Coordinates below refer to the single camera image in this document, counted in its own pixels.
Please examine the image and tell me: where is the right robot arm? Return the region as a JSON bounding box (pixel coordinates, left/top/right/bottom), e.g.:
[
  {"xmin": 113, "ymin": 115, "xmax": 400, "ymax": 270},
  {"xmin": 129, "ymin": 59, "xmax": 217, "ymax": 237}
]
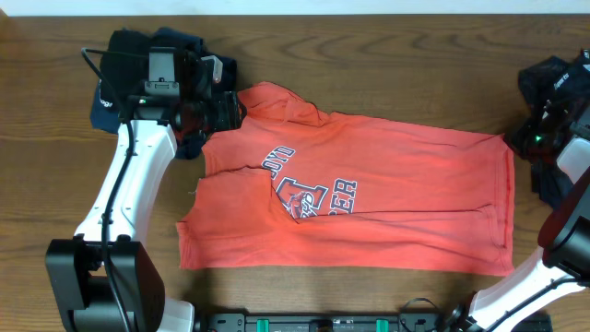
[{"xmin": 447, "ymin": 122, "xmax": 589, "ymax": 331}]

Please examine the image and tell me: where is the black folded garment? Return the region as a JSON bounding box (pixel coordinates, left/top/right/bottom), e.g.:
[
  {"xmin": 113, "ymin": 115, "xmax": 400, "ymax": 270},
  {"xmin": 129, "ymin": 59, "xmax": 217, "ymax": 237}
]
[{"xmin": 100, "ymin": 28, "xmax": 204, "ymax": 101}]

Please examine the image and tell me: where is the navy blue folded garment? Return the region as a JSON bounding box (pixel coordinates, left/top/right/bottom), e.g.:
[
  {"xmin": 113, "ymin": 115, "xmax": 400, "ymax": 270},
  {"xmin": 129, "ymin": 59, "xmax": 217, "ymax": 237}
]
[{"xmin": 89, "ymin": 43, "xmax": 237, "ymax": 160}]

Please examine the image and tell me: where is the orange-red soccer t-shirt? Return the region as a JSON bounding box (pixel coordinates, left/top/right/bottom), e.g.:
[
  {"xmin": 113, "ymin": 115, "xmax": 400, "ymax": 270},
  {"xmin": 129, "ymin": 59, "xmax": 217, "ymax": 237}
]
[{"xmin": 177, "ymin": 82, "xmax": 514, "ymax": 276}]

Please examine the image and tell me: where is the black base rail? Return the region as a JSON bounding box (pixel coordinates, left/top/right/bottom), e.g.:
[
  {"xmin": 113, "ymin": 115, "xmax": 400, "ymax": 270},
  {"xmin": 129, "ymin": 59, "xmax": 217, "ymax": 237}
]
[{"xmin": 195, "ymin": 314, "xmax": 441, "ymax": 332}]

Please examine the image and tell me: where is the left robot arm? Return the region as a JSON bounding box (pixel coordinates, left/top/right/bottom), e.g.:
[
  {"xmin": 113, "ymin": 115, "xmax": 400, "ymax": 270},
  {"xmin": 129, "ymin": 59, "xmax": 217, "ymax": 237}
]
[{"xmin": 45, "ymin": 47, "xmax": 246, "ymax": 331}]

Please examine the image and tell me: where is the left black cable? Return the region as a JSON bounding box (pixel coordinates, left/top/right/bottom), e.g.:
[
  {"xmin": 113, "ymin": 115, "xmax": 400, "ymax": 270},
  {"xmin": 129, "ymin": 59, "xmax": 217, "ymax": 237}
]
[{"xmin": 80, "ymin": 46, "xmax": 148, "ymax": 332}]

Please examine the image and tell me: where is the black mesh sports garment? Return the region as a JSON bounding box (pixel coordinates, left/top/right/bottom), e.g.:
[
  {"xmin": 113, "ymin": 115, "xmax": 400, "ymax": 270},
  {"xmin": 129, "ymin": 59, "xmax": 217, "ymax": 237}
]
[{"xmin": 518, "ymin": 49, "xmax": 589, "ymax": 209}]

